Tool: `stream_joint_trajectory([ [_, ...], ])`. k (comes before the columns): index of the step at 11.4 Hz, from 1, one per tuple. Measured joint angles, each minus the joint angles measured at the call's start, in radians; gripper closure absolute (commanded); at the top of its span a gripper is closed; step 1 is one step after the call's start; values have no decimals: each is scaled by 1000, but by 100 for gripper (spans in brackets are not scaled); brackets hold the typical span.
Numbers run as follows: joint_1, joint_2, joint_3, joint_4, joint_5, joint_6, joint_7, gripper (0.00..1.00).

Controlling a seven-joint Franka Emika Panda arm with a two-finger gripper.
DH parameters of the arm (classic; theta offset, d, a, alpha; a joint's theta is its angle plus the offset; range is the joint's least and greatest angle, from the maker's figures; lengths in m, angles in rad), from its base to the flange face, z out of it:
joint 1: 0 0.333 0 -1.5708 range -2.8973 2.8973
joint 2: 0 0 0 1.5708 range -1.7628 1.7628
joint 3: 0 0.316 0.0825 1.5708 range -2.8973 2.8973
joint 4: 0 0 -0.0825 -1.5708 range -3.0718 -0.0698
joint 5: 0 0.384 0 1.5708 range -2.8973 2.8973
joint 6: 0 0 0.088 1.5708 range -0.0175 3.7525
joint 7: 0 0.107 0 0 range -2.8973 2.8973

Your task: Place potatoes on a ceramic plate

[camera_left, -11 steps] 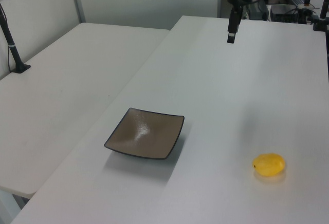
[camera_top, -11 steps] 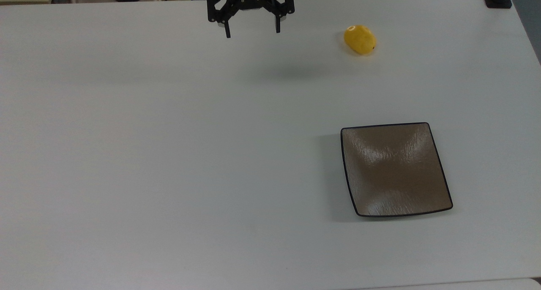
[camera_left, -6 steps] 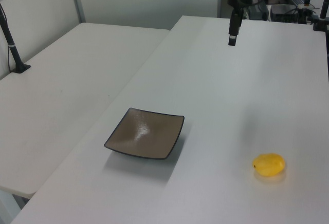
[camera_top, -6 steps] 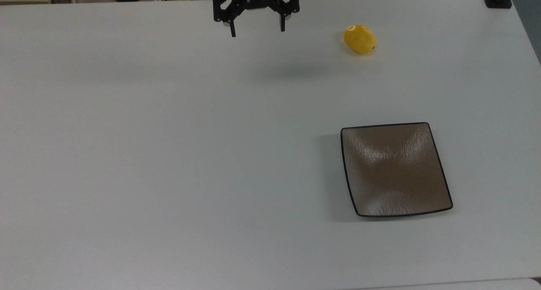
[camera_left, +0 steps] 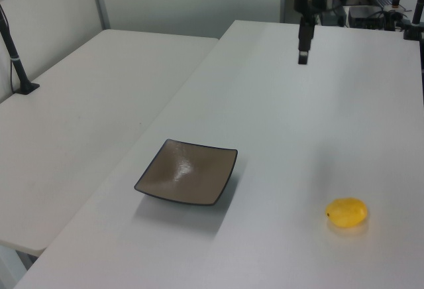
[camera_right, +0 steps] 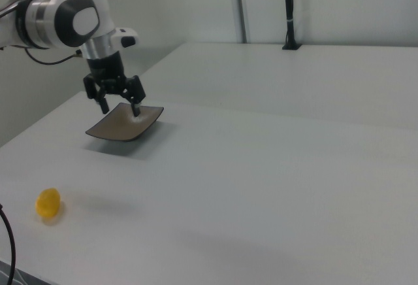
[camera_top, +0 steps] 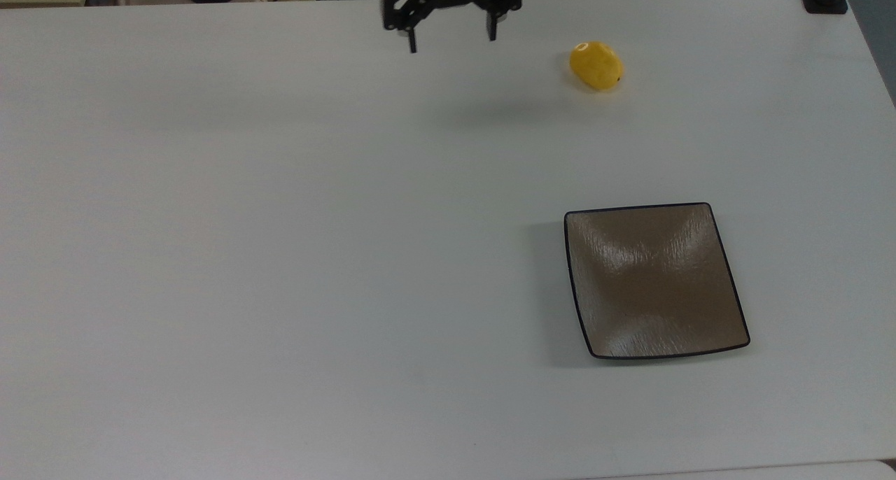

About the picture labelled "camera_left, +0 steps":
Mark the Franka gripper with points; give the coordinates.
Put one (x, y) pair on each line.
(310, 1)

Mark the yellow lemon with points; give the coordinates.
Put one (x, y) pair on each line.
(346, 212)

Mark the square brown ceramic plate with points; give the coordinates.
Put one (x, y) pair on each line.
(187, 173)

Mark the black electronics box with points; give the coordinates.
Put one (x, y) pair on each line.
(366, 15)

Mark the emergency stop button box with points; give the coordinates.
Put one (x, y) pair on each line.
(395, 4)

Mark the grey metal cabinet post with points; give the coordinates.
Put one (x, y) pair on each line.
(286, 2)

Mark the black clamp camera pole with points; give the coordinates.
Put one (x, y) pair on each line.
(414, 20)

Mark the black camera pole with base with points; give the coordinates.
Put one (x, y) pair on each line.
(15, 60)

